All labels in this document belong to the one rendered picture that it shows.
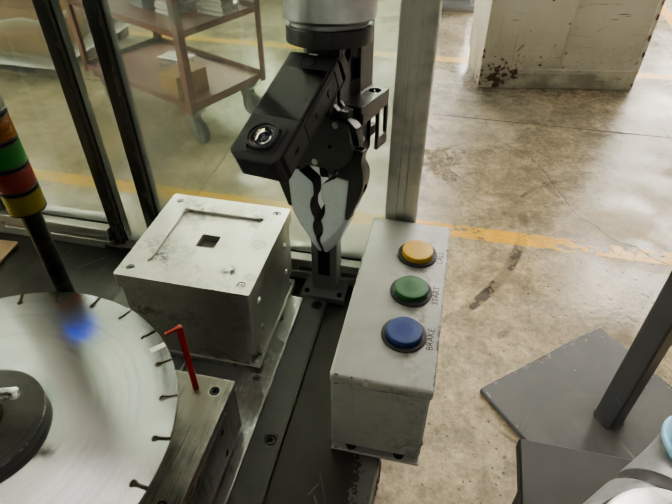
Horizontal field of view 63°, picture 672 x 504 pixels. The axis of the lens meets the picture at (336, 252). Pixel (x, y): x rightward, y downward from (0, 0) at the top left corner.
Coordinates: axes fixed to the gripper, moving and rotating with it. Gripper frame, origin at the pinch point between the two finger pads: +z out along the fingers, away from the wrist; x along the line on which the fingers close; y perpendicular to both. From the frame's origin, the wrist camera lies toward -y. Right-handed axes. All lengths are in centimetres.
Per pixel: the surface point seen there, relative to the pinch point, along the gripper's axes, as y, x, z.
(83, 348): -15.9, 17.8, 8.2
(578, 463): 9.5, -29.5, 28.4
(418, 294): 10.3, -7.5, 11.0
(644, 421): 88, -53, 94
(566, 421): 78, -34, 95
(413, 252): 17.1, -4.2, 10.1
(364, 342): 1.7, -4.4, 12.8
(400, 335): 3.5, -7.9, 11.8
